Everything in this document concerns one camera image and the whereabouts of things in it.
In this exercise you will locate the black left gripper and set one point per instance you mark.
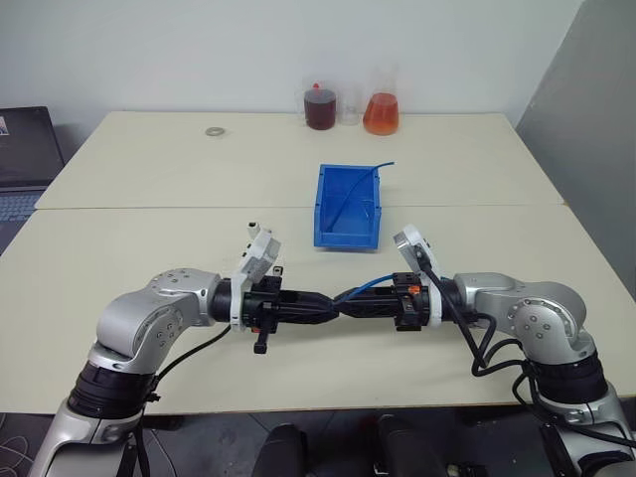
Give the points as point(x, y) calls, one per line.
point(262, 308)

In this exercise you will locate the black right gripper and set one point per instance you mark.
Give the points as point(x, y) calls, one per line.
point(412, 308)

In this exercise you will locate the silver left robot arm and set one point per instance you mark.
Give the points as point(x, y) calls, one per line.
point(126, 318)

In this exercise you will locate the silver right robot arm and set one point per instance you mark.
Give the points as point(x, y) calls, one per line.
point(541, 313)

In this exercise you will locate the blue plastic bin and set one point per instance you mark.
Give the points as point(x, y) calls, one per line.
point(343, 238)

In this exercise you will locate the dark rounded shape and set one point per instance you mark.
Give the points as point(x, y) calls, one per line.
point(407, 447)
point(280, 452)

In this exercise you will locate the flask with orange liquid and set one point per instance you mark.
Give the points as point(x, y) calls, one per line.
point(381, 116)

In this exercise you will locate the beaker with dark brown liquid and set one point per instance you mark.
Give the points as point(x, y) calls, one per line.
point(320, 111)

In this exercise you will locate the small empty clear beaker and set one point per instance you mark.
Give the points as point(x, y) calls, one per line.
point(349, 107)

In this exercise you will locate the dark grey laptop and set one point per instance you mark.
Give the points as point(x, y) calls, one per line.
point(25, 154)

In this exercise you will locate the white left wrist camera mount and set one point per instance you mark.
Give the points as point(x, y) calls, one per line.
point(258, 253)

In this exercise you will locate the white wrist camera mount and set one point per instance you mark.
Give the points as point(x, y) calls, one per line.
point(258, 253)
point(415, 243)

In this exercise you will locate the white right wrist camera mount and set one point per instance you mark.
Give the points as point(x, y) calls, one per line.
point(415, 243)

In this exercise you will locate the grey wall panel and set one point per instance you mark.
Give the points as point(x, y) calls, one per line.
point(581, 114)

